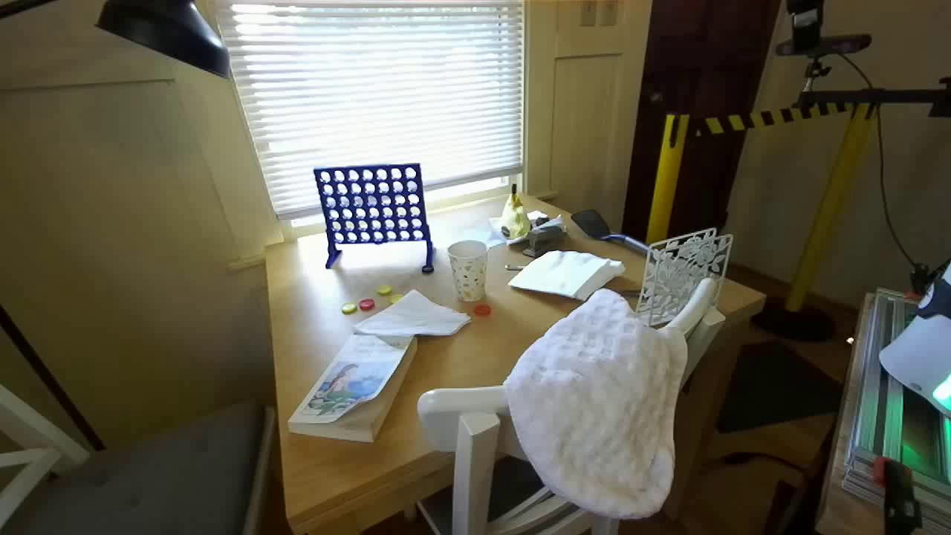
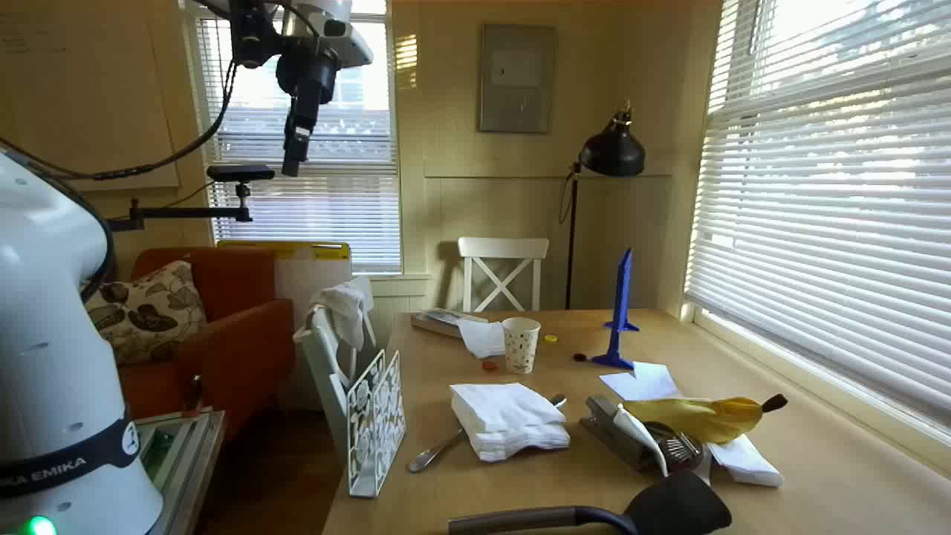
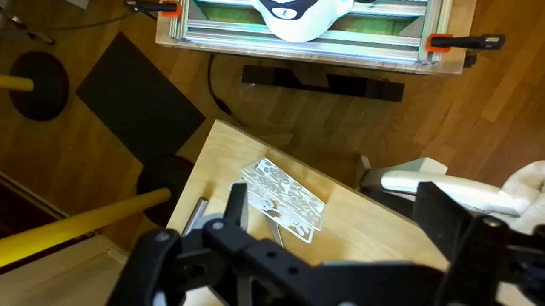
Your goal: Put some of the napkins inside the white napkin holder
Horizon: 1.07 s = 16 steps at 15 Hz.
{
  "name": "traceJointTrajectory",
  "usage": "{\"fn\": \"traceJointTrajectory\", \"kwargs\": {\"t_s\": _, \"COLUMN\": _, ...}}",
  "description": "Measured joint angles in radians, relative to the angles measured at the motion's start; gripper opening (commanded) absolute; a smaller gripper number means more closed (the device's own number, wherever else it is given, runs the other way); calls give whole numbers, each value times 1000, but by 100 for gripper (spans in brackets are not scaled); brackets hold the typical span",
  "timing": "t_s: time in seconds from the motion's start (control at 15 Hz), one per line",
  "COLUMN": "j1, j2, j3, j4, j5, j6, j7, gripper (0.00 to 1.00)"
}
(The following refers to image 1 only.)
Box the white napkin stack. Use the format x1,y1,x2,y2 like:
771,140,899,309
507,247,628,305

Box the loose white napkin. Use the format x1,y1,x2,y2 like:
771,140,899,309
352,290,474,343

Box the white perforated napkin holder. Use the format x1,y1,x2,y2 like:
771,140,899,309
634,227,738,331

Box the yellow banana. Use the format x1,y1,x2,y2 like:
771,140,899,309
496,181,533,245

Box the white wooden chair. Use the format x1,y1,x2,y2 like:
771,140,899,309
413,278,731,535

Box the illustrated paperback book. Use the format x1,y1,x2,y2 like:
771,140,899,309
285,331,419,446

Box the white textured towel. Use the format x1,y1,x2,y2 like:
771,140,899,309
502,290,691,523

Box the cream panelled door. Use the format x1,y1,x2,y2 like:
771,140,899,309
523,0,657,233

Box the white window blind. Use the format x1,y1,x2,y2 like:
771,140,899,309
217,0,527,223

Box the grey seat cushion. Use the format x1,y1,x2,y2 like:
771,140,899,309
0,400,278,535

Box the black tool red tip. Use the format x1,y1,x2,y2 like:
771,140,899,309
871,456,924,535

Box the white cross-back chair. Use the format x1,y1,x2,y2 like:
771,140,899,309
0,385,92,529

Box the black spatula grey handle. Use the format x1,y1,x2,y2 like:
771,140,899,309
572,205,651,258

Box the blue Connect Four frame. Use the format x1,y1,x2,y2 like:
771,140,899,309
313,160,440,278

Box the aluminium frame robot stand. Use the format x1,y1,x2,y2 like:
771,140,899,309
816,287,951,535

